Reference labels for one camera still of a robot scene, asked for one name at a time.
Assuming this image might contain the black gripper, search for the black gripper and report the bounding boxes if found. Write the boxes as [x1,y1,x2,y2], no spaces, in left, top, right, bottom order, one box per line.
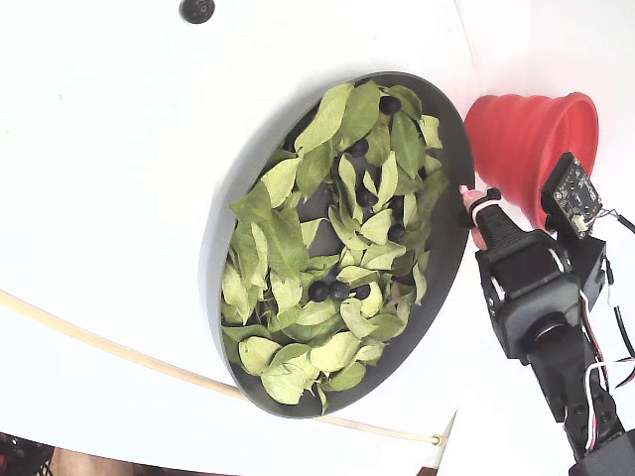
[458,184,581,319]

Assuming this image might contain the red collapsible silicone cup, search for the red collapsible silicone cup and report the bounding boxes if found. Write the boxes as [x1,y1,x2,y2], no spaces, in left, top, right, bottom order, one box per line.
[464,91,600,232]

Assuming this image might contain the dark grey round bowl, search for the dark grey round bowl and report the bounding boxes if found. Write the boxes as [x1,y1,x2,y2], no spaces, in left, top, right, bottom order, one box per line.
[196,70,476,419]

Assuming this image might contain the pile of green leaves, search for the pile of green leaves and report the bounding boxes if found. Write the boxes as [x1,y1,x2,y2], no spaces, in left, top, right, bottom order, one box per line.
[219,78,450,416]

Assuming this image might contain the small dark berry left view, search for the small dark berry left view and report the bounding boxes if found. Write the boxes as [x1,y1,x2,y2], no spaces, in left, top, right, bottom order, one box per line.
[179,0,216,25]

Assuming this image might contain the thin wooden dowel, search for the thin wooden dowel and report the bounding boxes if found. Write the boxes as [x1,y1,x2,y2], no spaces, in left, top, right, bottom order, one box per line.
[0,289,444,446]

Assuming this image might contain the black mesh item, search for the black mesh item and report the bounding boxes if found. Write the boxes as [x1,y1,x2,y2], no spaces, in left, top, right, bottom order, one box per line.
[0,430,56,476]

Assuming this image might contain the camera circuit board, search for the camera circuit board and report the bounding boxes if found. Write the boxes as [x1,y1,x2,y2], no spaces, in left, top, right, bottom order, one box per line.
[540,152,604,239]

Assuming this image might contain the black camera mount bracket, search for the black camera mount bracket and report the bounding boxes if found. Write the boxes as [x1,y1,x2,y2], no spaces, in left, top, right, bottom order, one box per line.
[545,217,609,313]

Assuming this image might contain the thick black cable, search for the thick black cable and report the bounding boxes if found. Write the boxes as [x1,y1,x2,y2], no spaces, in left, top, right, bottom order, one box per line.
[599,210,635,228]
[613,305,635,358]

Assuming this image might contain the red white black servo wires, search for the red white black servo wires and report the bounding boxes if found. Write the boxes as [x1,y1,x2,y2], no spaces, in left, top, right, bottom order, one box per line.
[577,292,635,447]

